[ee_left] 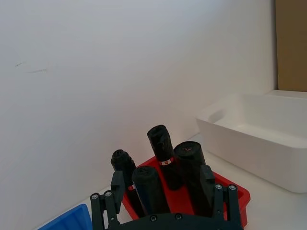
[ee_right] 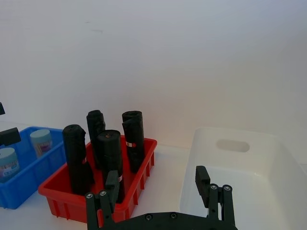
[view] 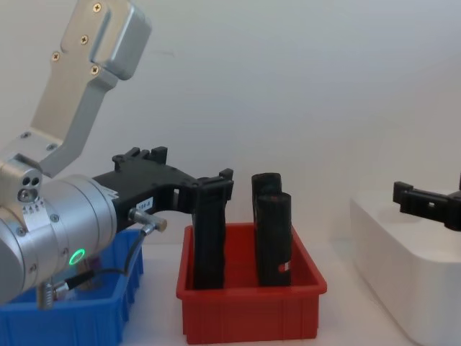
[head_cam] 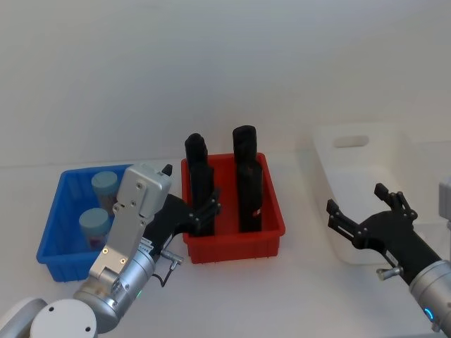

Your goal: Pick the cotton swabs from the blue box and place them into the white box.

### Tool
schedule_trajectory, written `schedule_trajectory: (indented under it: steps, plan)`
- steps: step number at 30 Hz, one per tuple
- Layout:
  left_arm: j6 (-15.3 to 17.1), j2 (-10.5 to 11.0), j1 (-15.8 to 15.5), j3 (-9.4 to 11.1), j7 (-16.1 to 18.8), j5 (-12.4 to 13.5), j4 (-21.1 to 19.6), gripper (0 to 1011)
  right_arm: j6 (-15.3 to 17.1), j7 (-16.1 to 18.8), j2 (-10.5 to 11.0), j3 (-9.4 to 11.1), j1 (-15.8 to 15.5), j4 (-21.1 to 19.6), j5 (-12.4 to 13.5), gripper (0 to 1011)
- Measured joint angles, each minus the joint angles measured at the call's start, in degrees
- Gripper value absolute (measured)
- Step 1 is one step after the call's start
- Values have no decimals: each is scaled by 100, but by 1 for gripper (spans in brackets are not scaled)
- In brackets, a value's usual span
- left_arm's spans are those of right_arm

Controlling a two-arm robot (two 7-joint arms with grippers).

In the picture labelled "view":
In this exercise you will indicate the blue plastic bin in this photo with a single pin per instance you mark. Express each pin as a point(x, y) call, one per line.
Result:
point(72, 320)

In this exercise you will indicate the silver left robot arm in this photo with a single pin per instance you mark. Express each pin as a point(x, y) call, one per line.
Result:
point(54, 223)

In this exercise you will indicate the white plastic box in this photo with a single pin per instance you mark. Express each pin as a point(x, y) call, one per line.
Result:
point(407, 274)

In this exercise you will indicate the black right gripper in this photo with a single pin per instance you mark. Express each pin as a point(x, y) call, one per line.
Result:
point(454, 212)

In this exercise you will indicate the black ribbed rectangular block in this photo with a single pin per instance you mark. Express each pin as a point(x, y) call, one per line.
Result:
point(210, 248)

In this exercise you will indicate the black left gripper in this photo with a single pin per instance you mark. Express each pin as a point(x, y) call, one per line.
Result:
point(144, 185)

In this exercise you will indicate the red plastic bin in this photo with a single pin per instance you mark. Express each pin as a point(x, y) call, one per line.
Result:
point(248, 313)

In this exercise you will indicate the black cylinder with red label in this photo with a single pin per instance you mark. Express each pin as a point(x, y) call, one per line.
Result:
point(273, 241)
point(266, 184)

